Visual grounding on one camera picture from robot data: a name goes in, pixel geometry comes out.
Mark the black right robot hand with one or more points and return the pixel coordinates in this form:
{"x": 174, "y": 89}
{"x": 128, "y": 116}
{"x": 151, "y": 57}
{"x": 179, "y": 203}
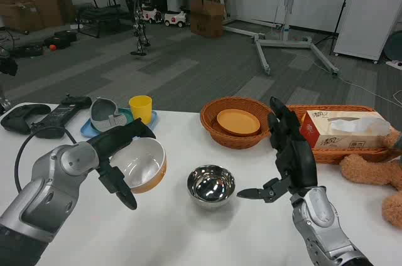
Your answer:
{"x": 298, "y": 159}

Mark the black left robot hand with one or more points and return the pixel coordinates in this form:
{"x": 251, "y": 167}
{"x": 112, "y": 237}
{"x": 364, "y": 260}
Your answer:
{"x": 116, "y": 143}

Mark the white and orange plastic bowl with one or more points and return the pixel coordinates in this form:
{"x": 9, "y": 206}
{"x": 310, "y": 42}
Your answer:
{"x": 144, "y": 165}

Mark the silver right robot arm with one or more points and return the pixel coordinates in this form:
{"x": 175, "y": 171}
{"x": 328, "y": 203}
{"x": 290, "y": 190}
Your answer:
{"x": 317, "y": 215}

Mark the shiny steel bowl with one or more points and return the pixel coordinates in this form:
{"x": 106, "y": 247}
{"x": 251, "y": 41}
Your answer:
{"x": 210, "y": 184}

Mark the teal plastic plate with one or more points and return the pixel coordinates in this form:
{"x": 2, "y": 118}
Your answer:
{"x": 127, "y": 114}

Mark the printed tissue box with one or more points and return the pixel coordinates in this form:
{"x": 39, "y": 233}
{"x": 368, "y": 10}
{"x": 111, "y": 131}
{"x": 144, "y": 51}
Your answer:
{"x": 317, "y": 134}

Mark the light blue plastic tray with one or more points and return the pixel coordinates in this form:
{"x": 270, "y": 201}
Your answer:
{"x": 86, "y": 129}

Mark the grey ribbed rubber container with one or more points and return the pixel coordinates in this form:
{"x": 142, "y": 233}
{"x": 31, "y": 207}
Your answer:
{"x": 103, "y": 112}

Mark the yellow plastic cup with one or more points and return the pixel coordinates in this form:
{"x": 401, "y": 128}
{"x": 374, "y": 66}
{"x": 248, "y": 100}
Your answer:
{"x": 141, "y": 109}

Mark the long wicker basket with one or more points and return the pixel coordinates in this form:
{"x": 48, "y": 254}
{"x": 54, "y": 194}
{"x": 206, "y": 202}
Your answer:
{"x": 345, "y": 154}

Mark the round wicker basket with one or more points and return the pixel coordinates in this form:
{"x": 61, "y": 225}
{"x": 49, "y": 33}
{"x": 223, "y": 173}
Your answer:
{"x": 238, "y": 142}

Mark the brown teddy bear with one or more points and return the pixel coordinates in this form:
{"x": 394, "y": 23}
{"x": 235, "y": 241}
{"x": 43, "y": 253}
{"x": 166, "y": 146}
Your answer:
{"x": 361, "y": 172}

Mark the black rectangular remote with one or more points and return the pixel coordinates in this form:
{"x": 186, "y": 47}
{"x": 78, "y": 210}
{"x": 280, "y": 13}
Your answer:
{"x": 58, "y": 113}

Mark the orange plastic plate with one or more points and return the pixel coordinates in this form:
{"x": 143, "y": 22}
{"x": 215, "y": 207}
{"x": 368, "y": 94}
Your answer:
{"x": 238, "y": 121}

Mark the small orange ball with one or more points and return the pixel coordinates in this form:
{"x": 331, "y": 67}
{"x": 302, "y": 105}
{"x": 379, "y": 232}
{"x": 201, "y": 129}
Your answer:
{"x": 52, "y": 47}

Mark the black floor bag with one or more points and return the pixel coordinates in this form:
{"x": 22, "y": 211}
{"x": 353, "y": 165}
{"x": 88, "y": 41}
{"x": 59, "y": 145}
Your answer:
{"x": 63, "y": 39}

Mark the white wheeled gantry stand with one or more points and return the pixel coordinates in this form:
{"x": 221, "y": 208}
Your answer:
{"x": 282, "y": 41}

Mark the black flat floor case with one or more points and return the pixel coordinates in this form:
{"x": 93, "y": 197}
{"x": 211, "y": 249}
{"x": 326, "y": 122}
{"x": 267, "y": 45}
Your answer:
{"x": 28, "y": 51}

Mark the black folding cart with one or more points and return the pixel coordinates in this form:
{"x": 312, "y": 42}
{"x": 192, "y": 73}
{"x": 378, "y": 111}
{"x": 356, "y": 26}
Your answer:
{"x": 97, "y": 15}

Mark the white toy car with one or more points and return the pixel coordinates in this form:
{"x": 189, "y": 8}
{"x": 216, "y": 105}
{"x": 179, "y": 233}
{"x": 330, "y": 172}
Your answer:
{"x": 176, "y": 19}
{"x": 152, "y": 15}

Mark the white power strip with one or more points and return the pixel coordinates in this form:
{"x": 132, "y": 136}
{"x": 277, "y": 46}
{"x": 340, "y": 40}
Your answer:
{"x": 395, "y": 64}

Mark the open brown cardboard box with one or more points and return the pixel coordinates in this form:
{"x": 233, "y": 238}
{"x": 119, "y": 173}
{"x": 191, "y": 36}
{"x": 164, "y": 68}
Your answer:
{"x": 205, "y": 21}

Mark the black tripod stand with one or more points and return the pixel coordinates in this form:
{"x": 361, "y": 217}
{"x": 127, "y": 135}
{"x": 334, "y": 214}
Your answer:
{"x": 341, "y": 12}

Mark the large flat cardboard box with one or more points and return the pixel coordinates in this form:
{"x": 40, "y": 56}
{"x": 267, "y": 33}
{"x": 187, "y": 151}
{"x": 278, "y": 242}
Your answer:
{"x": 50, "y": 2}

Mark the white wheeled board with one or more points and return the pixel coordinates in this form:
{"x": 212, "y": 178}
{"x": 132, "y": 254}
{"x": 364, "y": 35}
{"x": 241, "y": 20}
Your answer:
{"x": 367, "y": 12}

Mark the stacked brown cardboard boxes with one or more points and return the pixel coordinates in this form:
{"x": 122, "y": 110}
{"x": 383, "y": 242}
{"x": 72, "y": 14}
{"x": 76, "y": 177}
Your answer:
{"x": 19, "y": 12}

